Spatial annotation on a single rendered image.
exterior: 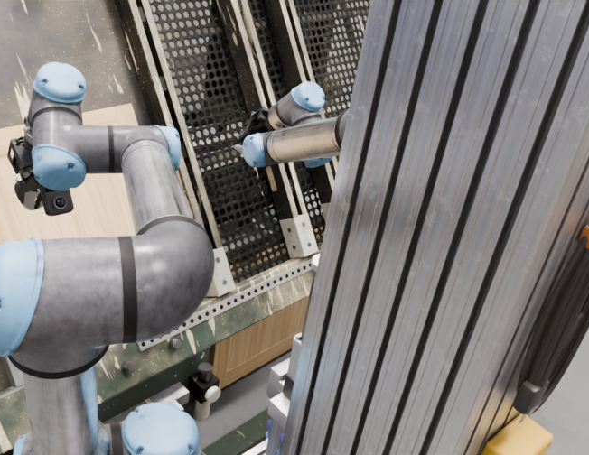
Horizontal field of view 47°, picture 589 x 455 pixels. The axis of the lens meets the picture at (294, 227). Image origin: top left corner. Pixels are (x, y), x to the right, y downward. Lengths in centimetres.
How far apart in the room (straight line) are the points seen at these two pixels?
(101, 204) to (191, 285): 105
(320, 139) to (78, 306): 75
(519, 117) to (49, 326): 48
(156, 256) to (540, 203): 38
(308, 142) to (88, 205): 64
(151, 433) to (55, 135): 46
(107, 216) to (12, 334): 108
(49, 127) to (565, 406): 271
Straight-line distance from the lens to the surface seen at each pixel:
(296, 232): 204
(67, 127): 108
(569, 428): 324
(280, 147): 145
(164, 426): 107
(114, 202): 178
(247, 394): 287
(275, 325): 255
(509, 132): 62
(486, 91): 63
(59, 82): 111
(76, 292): 69
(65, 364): 76
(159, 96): 183
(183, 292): 72
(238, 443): 247
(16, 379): 165
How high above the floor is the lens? 208
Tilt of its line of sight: 32 degrees down
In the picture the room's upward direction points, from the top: 10 degrees clockwise
